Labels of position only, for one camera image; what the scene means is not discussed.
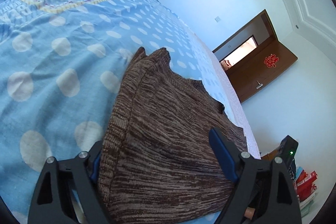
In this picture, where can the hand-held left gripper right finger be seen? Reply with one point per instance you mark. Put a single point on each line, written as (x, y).
(223, 158)

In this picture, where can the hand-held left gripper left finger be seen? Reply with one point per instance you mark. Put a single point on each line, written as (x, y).
(95, 166)

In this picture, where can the brown knit sweater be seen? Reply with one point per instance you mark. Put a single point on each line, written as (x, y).
(162, 148)

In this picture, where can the wooden desk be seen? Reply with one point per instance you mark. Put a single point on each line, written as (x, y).
(271, 154)

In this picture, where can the red box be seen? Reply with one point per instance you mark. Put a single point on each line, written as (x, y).
(305, 184)

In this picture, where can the white teal box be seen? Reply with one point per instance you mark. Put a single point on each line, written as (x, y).
(309, 204)

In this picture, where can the brown wooden door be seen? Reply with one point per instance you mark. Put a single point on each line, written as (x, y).
(252, 77)

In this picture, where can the red paper door decoration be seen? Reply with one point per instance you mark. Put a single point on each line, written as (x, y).
(271, 61)

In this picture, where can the polka dot bed sheet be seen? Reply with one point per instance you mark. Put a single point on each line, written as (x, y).
(52, 29)

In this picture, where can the brown door frame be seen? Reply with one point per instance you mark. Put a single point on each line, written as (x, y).
(269, 26)

